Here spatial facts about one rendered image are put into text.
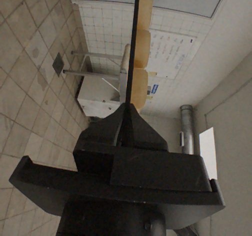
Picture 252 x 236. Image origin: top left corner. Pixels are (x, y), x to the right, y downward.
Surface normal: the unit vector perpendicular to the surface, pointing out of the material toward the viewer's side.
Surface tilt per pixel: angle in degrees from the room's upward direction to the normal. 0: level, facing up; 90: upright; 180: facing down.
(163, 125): 90
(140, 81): 91
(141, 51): 89
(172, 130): 90
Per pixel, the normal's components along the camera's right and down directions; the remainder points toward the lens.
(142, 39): 0.00, -0.05
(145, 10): -0.05, 0.52
